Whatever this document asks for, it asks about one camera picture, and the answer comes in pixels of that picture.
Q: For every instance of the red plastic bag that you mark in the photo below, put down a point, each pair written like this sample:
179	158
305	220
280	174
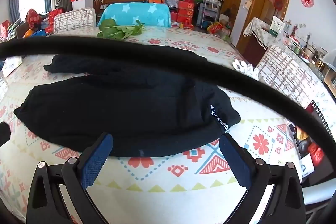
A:
316	154

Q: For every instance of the leaf print sideboard cloth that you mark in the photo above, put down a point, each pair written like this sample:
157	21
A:
258	27

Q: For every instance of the green leafy vegetables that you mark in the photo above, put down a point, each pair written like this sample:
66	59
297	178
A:
115	29

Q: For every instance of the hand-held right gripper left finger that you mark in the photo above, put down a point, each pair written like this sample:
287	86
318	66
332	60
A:
95	161

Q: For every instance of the dark wooden sideboard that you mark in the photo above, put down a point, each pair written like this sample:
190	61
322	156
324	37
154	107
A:
250	48

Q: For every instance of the white glove teal cuff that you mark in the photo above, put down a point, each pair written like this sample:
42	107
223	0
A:
245	67

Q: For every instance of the red patterned bag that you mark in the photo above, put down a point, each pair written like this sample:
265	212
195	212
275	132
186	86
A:
33	18

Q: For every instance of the white box blue label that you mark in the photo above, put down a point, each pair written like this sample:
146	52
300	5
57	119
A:
307	169

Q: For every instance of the white ledge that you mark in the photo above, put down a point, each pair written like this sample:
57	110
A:
320	193

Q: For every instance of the red yellow carton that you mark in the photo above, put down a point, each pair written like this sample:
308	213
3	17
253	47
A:
214	27

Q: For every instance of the white card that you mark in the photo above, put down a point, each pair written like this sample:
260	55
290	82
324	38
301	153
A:
11	65

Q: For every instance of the clear plastic cover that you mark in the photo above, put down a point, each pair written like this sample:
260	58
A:
331	58

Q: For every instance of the patterned tablecloth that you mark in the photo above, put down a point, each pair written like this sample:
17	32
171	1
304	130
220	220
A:
157	187

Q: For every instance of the turquoise star chair cover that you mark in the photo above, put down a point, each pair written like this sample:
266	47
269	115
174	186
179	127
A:
134	14

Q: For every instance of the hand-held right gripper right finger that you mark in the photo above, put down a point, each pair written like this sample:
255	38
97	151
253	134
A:
236	161

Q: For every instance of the stack of red gift boxes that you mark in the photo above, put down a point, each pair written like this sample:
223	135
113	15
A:
185	14

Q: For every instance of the assorted jars and tins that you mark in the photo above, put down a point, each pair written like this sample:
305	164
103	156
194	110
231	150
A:
304	48

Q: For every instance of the white storage cart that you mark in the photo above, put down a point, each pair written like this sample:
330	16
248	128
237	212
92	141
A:
208	12

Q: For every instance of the black pants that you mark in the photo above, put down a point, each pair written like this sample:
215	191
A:
126	108

